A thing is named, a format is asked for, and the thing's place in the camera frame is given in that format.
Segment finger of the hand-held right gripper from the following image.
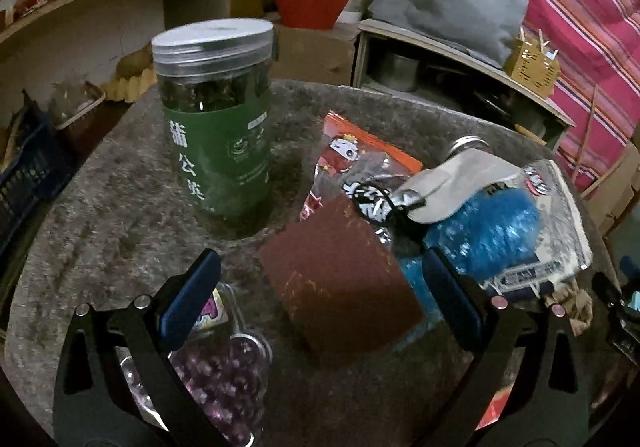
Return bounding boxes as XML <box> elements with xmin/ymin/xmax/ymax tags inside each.
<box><xmin>592</xmin><ymin>272</ymin><xmax>626</xmax><ymax>314</ymax></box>

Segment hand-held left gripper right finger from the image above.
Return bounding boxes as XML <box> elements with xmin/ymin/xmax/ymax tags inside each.
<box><xmin>415</xmin><ymin>248</ymin><xmax>588</xmax><ymax>447</ymax></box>

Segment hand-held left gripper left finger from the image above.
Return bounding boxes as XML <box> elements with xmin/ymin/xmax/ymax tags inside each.
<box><xmin>52</xmin><ymin>249</ymin><xmax>236</xmax><ymax>447</ymax></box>

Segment brown paper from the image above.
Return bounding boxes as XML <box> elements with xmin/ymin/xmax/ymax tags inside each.
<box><xmin>544</xmin><ymin>277</ymin><xmax>595</xmax><ymax>336</ymax></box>

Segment maroon scouring pad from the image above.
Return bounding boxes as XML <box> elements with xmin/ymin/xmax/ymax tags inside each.
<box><xmin>257</xmin><ymin>194</ymin><xmax>426</xmax><ymax>370</ymax></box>

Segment blue crinkled plastic ball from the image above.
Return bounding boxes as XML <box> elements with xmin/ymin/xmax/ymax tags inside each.
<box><xmin>424</xmin><ymin>187</ymin><xmax>542</xmax><ymax>280</ymax></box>
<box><xmin>397</xmin><ymin>252</ymin><xmax>444</xmax><ymax>345</ymax></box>

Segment clear printed snack bag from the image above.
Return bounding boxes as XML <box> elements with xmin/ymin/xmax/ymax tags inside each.
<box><xmin>480</xmin><ymin>158</ymin><xmax>595</xmax><ymax>299</ymax></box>

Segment purple bead blister pack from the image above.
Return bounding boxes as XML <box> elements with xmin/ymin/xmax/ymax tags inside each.
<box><xmin>117</xmin><ymin>282</ymin><xmax>274</xmax><ymax>447</ymax></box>

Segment stack of cardboard boxes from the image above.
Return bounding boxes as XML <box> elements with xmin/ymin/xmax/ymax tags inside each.
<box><xmin>582</xmin><ymin>142</ymin><xmax>640</xmax><ymax>239</ymax></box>

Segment white plastic scoop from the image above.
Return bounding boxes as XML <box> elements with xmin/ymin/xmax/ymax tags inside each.
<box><xmin>390</xmin><ymin>150</ymin><xmax>522</xmax><ymax>229</ymax></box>

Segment red snack wrapper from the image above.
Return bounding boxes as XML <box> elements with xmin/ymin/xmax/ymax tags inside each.
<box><xmin>472</xmin><ymin>394</ymin><xmax>507</xmax><ymax>433</ymax></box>

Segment green label jar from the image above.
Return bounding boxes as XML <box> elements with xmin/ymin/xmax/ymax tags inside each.
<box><xmin>151</xmin><ymin>18</ymin><xmax>275</xmax><ymax>239</ymax></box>

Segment orange cartoon snack bag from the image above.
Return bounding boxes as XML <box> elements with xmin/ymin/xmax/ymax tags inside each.
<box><xmin>300</xmin><ymin>112</ymin><xmax>424</xmax><ymax>248</ymax></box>

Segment blue plastic crate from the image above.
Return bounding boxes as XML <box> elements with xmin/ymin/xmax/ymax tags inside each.
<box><xmin>0</xmin><ymin>102</ymin><xmax>67</xmax><ymax>248</ymax></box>

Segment brown mesh basket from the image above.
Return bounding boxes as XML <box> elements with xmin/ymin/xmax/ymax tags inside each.
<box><xmin>50</xmin><ymin>81</ymin><xmax>107</xmax><ymax>149</ymax></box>

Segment yellow egg tray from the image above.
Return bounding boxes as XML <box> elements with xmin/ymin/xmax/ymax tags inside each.
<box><xmin>102</xmin><ymin>67</ymin><xmax>157</xmax><ymax>104</ymax></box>

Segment small wicker box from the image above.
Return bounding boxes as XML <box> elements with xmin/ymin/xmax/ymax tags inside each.
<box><xmin>504</xmin><ymin>27</ymin><xmax>560</xmax><ymax>99</ymax></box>

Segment potato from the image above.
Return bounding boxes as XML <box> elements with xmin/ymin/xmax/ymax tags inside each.
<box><xmin>117</xmin><ymin>44</ymin><xmax>154</xmax><ymax>78</ymax></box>

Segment small wooden cabinet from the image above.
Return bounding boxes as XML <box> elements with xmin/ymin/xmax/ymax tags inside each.
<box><xmin>352</xmin><ymin>18</ymin><xmax>577</xmax><ymax>154</ymax></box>

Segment brown cardboard box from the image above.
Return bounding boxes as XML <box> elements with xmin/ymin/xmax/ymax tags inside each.
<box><xmin>272</xmin><ymin>22</ymin><xmax>357</xmax><ymax>89</ymax></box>

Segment red striped cloth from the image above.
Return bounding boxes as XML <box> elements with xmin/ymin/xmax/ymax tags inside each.
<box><xmin>375</xmin><ymin>0</ymin><xmax>640</xmax><ymax>193</ymax></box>

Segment grey cushion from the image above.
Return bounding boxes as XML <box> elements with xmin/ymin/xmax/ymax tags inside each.
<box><xmin>367</xmin><ymin>0</ymin><xmax>530</xmax><ymax>69</ymax></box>

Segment wooden shelf unit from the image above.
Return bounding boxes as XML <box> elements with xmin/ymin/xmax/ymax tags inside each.
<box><xmin>0</xmin><ymin>0</ymin><xmax>237</xmax><ymax>95</ymax></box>

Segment red fluted basket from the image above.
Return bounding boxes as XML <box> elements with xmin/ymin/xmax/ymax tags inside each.
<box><xmin>269</xmin><ymin>0</ymin><xmax>354</xmax><ymax>31</ymax></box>

